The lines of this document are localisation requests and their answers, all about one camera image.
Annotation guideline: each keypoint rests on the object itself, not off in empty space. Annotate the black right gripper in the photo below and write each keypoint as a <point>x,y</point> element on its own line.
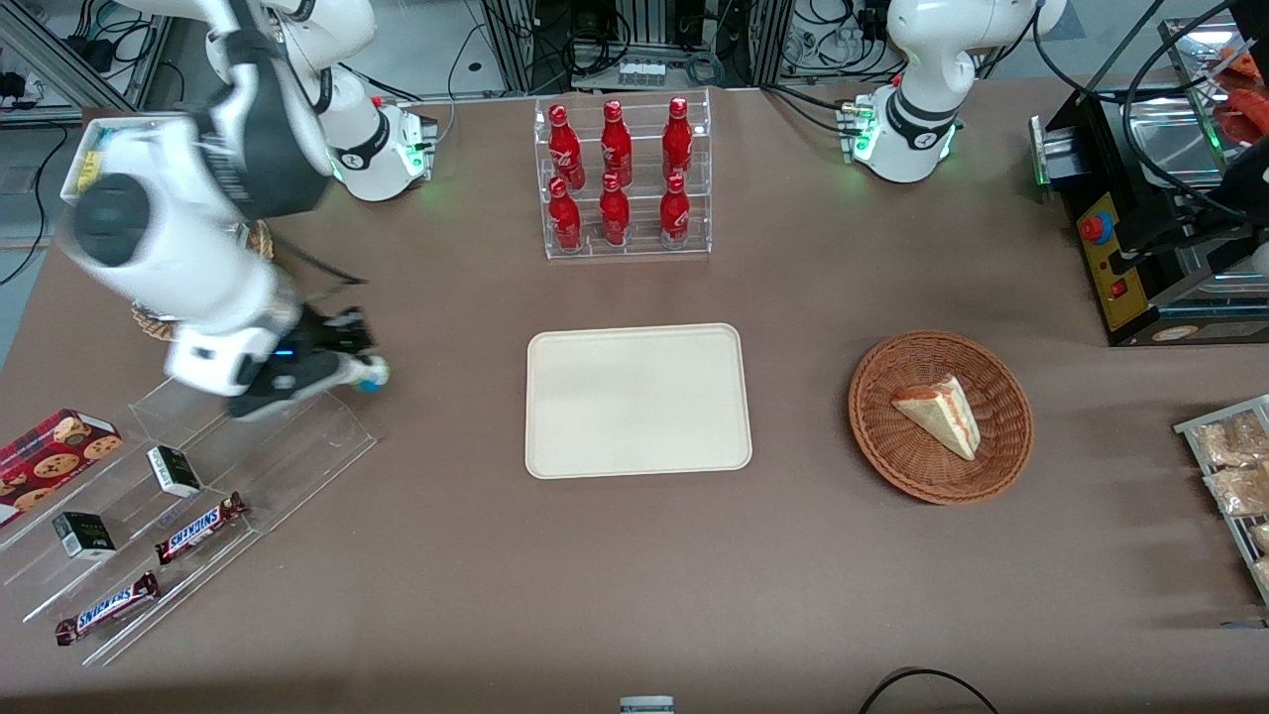
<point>327,335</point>

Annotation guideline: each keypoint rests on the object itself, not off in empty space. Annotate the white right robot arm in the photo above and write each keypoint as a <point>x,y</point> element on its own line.
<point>188,238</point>

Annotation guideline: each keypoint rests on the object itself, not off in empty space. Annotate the cream rectangular plastic tray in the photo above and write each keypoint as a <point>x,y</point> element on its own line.
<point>634,402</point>

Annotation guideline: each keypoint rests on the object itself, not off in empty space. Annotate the clear acrylic stepped display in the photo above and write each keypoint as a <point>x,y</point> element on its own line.
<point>288,466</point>

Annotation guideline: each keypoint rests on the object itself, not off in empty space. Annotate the small black white box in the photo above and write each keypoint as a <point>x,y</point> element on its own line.
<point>174,472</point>
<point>84,535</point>

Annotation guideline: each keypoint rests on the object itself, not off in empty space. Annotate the Snickers chocolate bar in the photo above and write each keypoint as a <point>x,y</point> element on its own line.
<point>201,528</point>
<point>107,608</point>

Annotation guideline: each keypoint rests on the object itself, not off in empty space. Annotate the red cola bottle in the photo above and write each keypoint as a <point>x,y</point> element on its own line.
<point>675,210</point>
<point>615,211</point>
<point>565,214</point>
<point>678,134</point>
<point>565,144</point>
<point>616,139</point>

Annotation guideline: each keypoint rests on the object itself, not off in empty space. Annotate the clear acrylic bottle rack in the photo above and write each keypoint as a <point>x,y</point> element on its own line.
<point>634,248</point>

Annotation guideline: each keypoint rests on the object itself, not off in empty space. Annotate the white plastic bin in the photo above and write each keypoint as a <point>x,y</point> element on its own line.
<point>84,159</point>

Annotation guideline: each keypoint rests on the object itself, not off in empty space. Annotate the red cookie box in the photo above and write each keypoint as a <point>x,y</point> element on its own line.
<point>50,456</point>

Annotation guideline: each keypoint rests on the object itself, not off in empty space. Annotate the grey power strip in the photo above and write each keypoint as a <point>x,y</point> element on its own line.
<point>642,71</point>

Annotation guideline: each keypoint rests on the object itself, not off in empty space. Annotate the round brown wicker basket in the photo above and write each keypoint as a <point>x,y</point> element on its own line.
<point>892,446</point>

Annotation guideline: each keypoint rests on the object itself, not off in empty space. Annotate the wrapped triangle sandwich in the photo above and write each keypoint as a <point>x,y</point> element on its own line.
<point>944,412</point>

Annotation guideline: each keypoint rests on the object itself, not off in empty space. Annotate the black food warmer yellow panel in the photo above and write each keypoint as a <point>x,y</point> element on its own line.
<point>1130,278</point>

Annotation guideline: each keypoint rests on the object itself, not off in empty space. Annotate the clear bag of crackers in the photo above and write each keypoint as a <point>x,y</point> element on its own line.
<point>1229,441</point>
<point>1261,537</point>
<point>1263,573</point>
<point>1239,491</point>

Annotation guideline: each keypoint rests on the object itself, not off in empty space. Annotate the red wrapped food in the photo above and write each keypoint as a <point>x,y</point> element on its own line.
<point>1244,99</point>

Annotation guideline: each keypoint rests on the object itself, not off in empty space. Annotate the blue tape strip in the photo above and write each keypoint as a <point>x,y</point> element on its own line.
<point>1244,625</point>

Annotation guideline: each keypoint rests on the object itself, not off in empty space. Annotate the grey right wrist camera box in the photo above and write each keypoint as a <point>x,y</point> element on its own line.
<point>283,389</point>

